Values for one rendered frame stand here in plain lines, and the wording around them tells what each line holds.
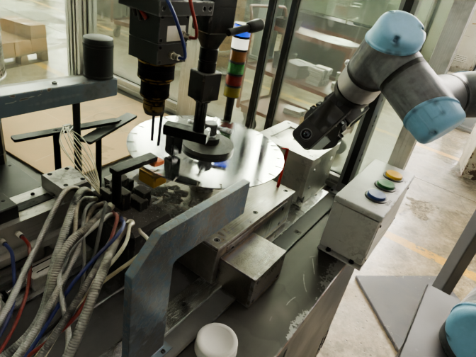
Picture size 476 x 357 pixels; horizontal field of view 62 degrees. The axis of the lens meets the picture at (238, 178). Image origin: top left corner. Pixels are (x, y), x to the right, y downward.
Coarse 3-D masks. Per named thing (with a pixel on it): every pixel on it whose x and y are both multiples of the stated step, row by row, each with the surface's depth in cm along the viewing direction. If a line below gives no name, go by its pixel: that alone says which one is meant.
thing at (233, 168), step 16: (144, 128) 85; (240, 128) 94; (128, 144) 77; (144, 144) 79; (160, 144) 80; (240, 144) 86; (256, 144) 88; (272, 144) 89; (176, 160) 75; (192, 160) 76; (208, 160) 78; (224, 160) 79; (240, 160) 80; (256, 160) 81; (272, 160) 82; (176, 176) 70; (192, 176) 71; (208, 176) 72; (224, 176) 73; (240, 176) 74; (256, 176) 75; (272, 176) 76
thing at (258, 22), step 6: (258, 18) 66; (246, 24) 64; (252, 24) 64; (258, 24) 65; (264, 24) 66; (228, 30) 62; (234, 30) 62; (240, 30) 63; (246, 30) 64; (252, 30) 65; (258, 30) 65; (228, 36) 62
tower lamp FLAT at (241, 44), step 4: (232, 36) 100; (236, 36) 100; (232, 40) 100; (236, 40) 99; (240, 40) 99; (244, 40) 99; (248, 40) 100; (232, 44) 101; (236, 44) 100; (240, 44) 100; (244, 44) 100; (248, 44) 101; (232, 48) 101; (236, 48) 100; (240, 48) 100; (244, 48) 100
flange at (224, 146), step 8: (216, 136) 82; (224, 136) 86; (184, 144) 80; (192, 144) 80; (200, 144) 80; (208, 144) 80; (216, 144) 81; (224, 144) 82; (232, 144) 83; (192, 152) 78; (200, 152) 78; (208, 152) 78; (216, 152) 79; (224, 152) 80; (232, 152) 82
